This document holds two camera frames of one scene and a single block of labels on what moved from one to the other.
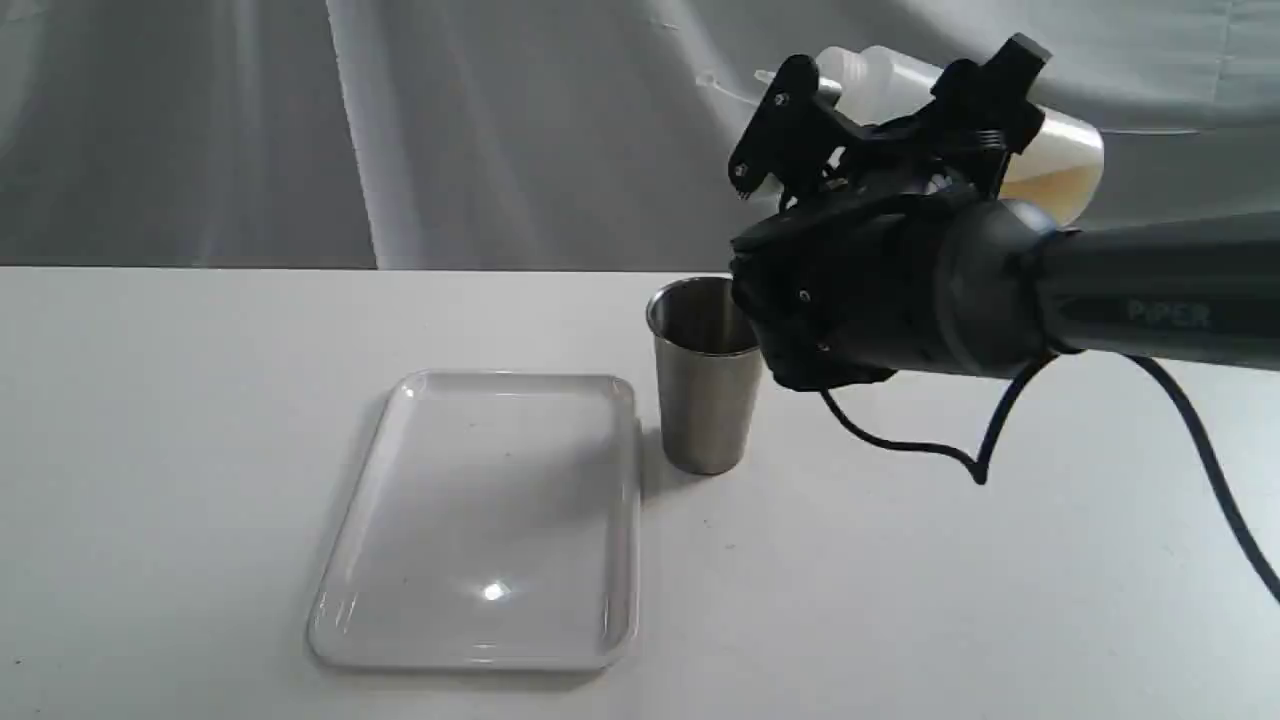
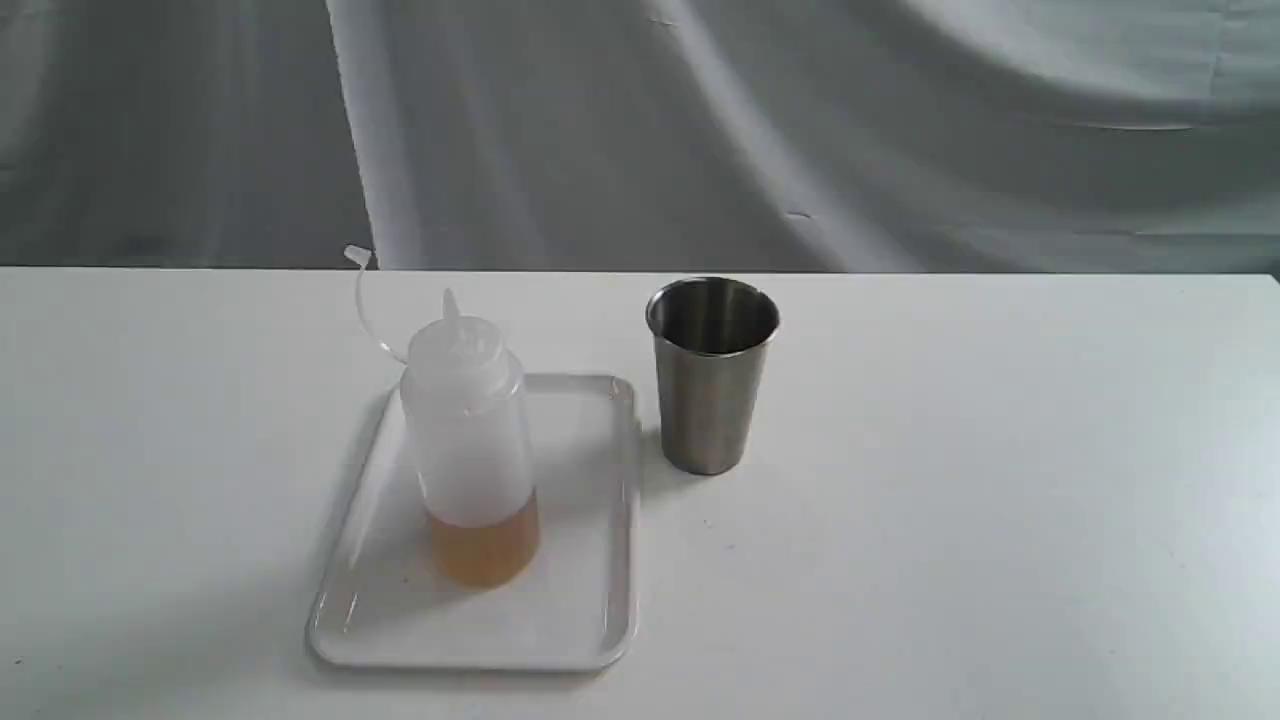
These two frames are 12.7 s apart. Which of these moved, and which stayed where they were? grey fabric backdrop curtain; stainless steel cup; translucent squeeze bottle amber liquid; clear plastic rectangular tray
Moved: translucent squeeze bottle amber liquid
Stayed: stainless steel cup; clear plastic rectangular tray; grey fabric backdrop curtain
